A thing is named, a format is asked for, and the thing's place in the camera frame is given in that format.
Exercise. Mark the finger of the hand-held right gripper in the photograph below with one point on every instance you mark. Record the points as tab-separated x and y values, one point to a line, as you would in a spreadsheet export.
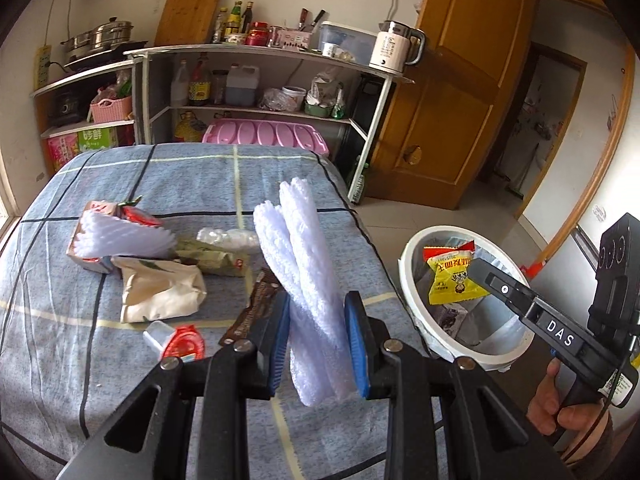
500	287

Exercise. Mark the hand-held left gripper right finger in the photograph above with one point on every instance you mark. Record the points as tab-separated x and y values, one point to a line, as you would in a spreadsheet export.
357	350

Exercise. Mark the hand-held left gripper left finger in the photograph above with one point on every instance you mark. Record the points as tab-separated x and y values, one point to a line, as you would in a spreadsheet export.
280	345

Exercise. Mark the brown coffee sachet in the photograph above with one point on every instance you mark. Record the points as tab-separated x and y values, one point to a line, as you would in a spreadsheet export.
255	305

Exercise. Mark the yellow snack packet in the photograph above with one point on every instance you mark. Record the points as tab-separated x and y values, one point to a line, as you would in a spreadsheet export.
450	280

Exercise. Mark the white trash bin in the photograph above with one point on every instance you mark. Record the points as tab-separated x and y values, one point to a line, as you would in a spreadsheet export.
411	285

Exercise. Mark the long white foam net sleeve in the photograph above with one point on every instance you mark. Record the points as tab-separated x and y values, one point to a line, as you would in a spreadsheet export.
300	240

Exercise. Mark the clear plastic bag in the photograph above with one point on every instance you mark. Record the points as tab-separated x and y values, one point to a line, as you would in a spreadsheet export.
227	239

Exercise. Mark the person's right forearm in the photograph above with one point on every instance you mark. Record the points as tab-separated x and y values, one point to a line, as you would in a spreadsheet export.
595	440

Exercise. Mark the person's right hand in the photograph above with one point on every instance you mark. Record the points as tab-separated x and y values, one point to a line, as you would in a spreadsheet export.
545	412

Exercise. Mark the black printed wrapper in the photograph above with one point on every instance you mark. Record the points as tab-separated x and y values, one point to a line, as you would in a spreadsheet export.
450	320

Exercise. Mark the clear cup with red lid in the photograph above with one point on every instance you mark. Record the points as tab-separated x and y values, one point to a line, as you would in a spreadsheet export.
185	345

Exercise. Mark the green snack packet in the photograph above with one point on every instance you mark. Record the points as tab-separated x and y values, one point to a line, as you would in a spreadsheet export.
215	262

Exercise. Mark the beige paper bag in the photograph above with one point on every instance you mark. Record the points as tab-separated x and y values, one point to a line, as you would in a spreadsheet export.
160	290

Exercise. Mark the green glass beer bottle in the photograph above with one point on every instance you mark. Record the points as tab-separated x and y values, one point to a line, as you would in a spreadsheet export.
359	185

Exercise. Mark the wooden door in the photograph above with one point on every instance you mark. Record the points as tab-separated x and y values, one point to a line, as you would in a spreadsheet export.
450	110

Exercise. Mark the short white foam net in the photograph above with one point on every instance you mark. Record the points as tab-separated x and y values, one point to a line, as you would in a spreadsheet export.
120	237

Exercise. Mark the red and white carton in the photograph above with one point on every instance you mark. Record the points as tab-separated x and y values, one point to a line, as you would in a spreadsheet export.
137	215

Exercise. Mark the yellow cooking oil bottle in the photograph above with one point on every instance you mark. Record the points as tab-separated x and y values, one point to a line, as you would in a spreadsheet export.
189	130

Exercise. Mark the grey plastic bag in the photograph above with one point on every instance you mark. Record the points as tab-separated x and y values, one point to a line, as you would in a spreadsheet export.
272	100

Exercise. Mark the white plastic jar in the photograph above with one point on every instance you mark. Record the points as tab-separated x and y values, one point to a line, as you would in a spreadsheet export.
294	100

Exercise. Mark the jerrycan with dark liquid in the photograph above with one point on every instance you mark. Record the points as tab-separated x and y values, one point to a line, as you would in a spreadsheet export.
242	87

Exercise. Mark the white plastic shopping bag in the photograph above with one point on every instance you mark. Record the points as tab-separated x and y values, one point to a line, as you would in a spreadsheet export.
322	87

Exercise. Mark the clear plastic jar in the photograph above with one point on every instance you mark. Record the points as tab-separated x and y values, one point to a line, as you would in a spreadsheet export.
219	89

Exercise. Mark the white electric kettle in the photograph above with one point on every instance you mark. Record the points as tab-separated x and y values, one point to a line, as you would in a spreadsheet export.
390	47

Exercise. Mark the dark soy sauce bottle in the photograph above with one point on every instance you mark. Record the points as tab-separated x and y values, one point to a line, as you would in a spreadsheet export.
199	90

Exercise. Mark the white plastic bottle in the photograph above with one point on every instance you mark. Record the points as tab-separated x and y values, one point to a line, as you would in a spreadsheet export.
179	87

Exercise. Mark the green cardboard box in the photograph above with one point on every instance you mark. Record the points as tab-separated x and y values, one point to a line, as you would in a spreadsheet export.
95	137

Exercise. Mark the pink woven basket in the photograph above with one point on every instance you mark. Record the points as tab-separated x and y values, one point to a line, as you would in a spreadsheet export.
112	110

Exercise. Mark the clear plastic storage box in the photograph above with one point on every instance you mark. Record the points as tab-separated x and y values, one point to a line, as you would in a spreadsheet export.
350	40

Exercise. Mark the pink cardboard box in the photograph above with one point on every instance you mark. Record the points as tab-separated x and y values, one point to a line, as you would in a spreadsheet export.
62	152

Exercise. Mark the large white shelf unit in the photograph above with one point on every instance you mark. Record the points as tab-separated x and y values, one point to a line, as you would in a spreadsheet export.
210	49

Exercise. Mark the pink patterned box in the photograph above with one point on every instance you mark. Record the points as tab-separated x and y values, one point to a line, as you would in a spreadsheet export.
292	37

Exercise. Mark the red jar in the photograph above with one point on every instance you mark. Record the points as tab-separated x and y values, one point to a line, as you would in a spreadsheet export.
257	35

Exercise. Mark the clear bottle with yellow cap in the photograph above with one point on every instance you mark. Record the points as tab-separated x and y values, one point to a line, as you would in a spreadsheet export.
219	27

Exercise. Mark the green bottle with yellow label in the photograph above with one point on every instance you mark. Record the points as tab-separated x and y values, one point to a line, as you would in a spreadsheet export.
233	22

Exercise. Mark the slim dark glass bottle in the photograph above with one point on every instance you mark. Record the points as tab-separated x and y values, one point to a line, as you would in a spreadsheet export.
247	20

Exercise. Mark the black induction cooker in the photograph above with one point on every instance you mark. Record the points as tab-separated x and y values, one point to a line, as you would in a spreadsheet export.
95	62

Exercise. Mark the small white shelf unit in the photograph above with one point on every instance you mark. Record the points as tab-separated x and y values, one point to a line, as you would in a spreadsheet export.
75	76

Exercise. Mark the wooden cutting board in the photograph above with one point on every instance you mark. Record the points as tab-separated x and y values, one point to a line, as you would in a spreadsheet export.
187	10

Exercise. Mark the steel steamer pot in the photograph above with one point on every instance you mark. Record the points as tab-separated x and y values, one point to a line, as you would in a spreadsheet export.
100	35

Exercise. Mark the yellow power strip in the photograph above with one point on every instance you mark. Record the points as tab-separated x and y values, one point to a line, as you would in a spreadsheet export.
43	65

